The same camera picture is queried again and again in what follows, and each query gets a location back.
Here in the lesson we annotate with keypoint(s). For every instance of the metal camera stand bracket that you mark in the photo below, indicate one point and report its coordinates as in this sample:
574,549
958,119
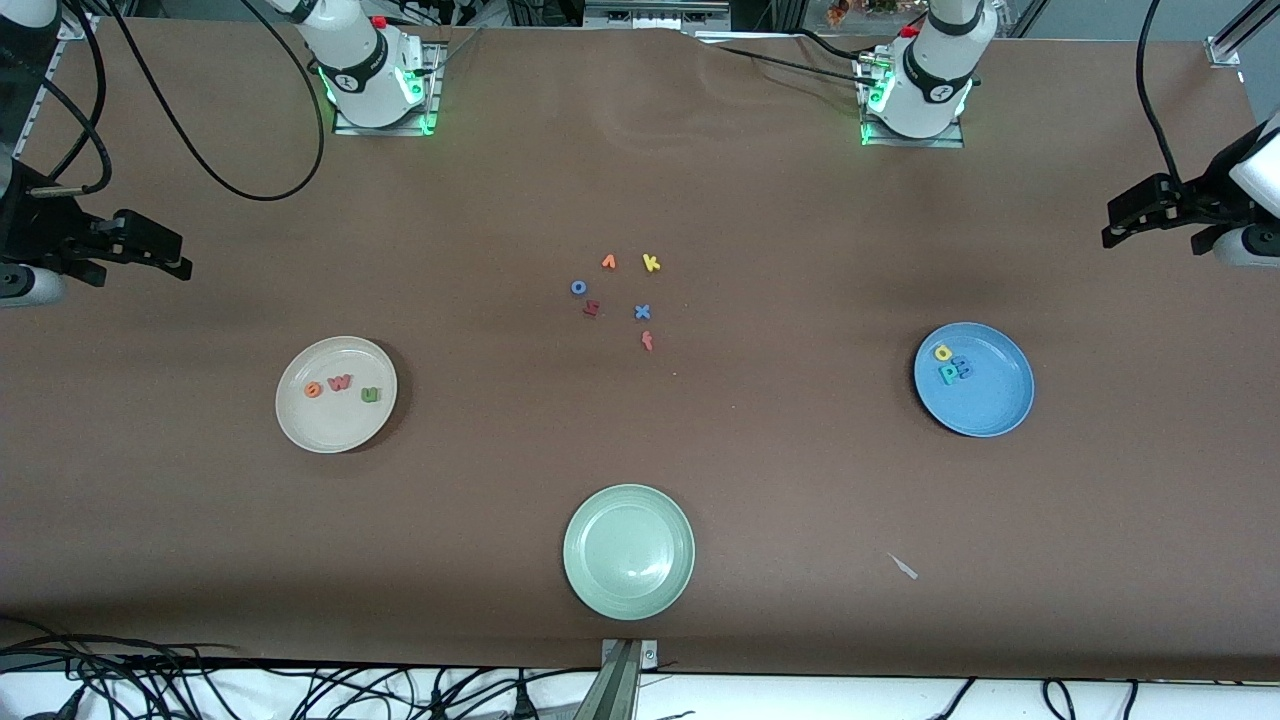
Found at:
622,690

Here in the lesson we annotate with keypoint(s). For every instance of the white tape scrap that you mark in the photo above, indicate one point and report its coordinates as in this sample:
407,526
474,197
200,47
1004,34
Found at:
904,567

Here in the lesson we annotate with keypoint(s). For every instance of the blue plate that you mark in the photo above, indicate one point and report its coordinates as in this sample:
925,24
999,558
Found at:
995,400

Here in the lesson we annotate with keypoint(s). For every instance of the green plate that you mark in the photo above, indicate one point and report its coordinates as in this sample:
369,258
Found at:
628,552

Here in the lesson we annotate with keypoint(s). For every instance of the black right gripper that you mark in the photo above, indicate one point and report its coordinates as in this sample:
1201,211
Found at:
40,232

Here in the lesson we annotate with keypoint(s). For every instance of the aluminium frame profile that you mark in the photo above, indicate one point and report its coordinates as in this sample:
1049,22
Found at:
1240,30

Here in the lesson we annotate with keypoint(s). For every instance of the yellow letter k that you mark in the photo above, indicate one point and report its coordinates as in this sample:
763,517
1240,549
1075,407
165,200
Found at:
650,263

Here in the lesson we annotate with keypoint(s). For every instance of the aluminium corner bracket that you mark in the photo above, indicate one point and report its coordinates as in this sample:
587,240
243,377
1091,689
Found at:
78,27

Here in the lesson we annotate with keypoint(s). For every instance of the pink letter w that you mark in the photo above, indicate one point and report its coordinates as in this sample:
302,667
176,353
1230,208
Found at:
341,383

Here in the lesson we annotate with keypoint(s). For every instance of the teal letter p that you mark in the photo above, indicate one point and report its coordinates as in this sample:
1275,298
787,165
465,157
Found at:
944,378

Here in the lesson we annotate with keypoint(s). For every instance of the beige brown plate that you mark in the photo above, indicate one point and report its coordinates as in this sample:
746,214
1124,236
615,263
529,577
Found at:
335,425

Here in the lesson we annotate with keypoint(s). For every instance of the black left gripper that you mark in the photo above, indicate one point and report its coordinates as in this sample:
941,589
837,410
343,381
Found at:
1206,207

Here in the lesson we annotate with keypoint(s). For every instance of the blue letter m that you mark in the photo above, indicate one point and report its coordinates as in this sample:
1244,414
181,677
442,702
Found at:
965,362

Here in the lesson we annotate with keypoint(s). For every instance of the grey metal box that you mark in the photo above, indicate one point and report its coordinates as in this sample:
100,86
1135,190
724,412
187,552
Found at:
650,12

